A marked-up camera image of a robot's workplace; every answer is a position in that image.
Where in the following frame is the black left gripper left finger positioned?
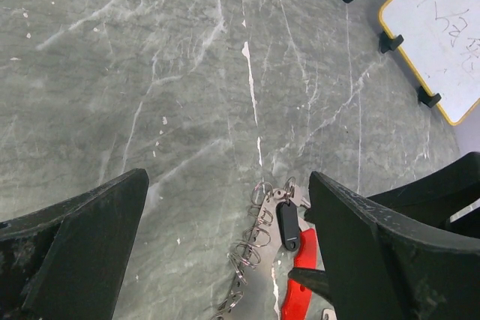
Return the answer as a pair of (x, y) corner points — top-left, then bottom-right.
(1, 169), (149, 319)

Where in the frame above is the black whiteboard foot left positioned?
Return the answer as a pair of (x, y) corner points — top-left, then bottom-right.
(379, 31), (404, 54)

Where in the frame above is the yellow framed whiteboard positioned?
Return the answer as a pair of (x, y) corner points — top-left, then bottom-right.
(378, 0), (479, 125)

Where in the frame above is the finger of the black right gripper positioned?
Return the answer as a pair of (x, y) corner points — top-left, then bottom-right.
(288, 268), (332, 301)
(368, 151), (479, 238)

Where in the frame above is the red handled metal key holder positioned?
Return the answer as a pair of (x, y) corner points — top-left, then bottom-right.
(212, 181), (319, 319)

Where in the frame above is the black whiteboard foot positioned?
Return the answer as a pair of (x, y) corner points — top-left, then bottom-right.
(379, 31), (404, 54)
(417, 86), (442, 109)

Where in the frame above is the black whiteboard foot right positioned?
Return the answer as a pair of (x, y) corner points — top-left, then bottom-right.
(417, 86), (442, 109)

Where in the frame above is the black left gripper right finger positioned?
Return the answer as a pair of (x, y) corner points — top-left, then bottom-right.
(309, 172), (479, 319)

